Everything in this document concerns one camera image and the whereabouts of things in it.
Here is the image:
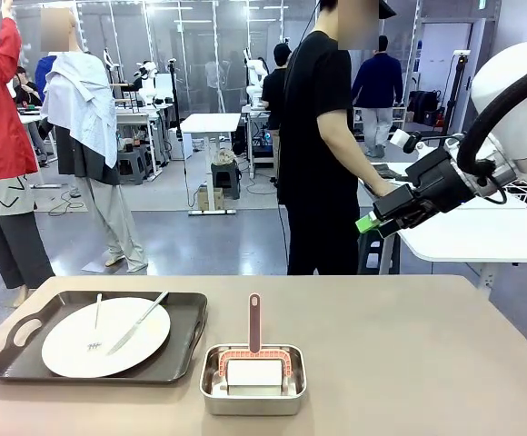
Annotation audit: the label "person's right hand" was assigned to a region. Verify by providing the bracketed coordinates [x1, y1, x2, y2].
[372, 178, 401, 197]

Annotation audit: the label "black folded cloth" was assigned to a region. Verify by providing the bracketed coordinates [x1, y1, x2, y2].
[372, 163, 404, 180]

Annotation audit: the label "silver table knife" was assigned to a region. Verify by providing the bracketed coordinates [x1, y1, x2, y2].
[106, 290, 170, 356]

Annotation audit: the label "white frame workbench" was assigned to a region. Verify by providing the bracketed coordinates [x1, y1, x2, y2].
[114, 102, 174, 179]

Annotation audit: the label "white background desk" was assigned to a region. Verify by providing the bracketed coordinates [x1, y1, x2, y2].
[179, 113, 243, 216]

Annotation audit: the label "background person navy jacket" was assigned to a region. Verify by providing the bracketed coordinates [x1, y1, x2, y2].
[351, 35, 404, 159]

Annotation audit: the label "cardboard box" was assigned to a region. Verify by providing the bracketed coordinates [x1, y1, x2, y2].
[196, 184, 224, 213]

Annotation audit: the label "white shoe rack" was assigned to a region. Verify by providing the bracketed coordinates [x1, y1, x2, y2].
[390, 104, 408, 133]

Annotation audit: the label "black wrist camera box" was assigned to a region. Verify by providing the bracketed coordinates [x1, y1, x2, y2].
[372, 184, 418, 223]

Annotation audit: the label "person's right forearm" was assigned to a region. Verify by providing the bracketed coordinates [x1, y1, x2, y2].
[324, 122, 385, 194]

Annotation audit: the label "black corrugated cable hose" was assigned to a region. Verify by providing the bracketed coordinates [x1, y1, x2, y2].
[456, 80, 527, 205]

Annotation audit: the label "dark bags pile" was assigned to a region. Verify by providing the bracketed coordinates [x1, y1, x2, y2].
[408, 90, 446, 127]

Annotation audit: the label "seated background person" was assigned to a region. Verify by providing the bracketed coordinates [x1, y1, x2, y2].
[13, 65, 43, 108]

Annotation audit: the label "person in black t-shirt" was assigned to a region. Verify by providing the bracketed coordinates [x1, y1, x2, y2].
[276, 0, 397, 276]

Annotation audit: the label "black camera tripod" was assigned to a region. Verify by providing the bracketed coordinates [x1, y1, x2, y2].
[438, 49, 472, 154]

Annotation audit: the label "stacked grey stools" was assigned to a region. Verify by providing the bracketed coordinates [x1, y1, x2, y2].
[116, 144, 153, 185]

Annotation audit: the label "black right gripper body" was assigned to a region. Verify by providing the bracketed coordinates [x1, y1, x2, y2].
[393, 147, 478, 229]

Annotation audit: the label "white wrist sensor unit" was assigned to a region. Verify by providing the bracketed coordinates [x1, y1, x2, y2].
[389, 128, 452, 154]

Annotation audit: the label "dark brown serving tray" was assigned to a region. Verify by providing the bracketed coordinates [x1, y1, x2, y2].
[0, 290, 209, 387]

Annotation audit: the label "silver fork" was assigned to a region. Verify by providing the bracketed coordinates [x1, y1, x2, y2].
[85, 293, 105, 354]

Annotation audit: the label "black camera pole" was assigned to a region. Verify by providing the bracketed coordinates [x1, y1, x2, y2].
[166, 57, 187, 183]

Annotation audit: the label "black floor cable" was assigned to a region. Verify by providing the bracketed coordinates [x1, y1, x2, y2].
[47, 189, 90, 217]

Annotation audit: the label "background person black shirt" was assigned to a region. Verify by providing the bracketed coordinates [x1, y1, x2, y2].
[261, 43, 292, 176]

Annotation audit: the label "mannequin in white shirt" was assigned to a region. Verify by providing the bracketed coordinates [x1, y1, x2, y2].
[38, 8, 149, 274]

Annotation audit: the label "dark background stool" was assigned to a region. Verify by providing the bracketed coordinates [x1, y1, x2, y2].
[211, 162, 242, 200]

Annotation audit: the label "pink handled lint roller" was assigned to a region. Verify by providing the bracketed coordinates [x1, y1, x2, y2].
[217, 292, 292, 395]

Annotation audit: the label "grey plastic step stool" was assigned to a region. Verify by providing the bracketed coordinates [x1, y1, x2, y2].
[357, 229, 401, 275]

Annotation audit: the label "white round dinner plate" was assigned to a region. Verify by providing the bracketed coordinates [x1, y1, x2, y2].
[41, 297, 172, 378]

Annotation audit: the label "background person blue hoodie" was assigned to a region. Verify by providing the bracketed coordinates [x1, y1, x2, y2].
[34, 54, 58, 92]

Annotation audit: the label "rectangular stainless steel tray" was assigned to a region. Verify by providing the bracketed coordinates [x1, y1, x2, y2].
[198, 343, 309, 417]

